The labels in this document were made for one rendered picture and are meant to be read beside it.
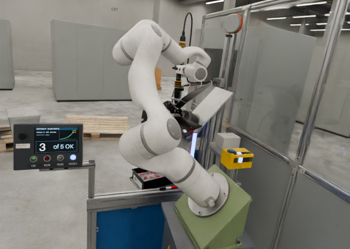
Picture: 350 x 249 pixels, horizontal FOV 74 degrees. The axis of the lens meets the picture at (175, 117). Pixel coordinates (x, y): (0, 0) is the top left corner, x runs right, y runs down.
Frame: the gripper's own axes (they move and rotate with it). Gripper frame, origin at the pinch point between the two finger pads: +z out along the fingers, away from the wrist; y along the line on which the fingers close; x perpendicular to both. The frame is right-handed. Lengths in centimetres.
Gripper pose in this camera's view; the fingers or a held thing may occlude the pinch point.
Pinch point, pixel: (179, 67)
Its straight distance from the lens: 154.1
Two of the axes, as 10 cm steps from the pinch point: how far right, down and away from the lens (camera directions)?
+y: 9.4, 0.1, 3.4
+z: -3.2, -2.9, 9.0
